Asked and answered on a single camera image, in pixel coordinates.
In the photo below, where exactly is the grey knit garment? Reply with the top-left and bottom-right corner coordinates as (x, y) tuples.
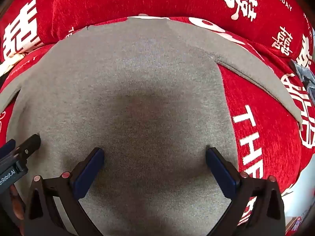
(0, 16), (304, 236)

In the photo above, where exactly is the left hand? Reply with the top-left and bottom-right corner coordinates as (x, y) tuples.
(10, 185), (25, 235)

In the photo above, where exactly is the grey crumpled cloth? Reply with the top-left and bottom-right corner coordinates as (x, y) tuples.
(290, 60), (314, 92)

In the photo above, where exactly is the red printed pillow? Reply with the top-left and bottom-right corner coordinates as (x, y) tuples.
(1, 0), (313, 60)

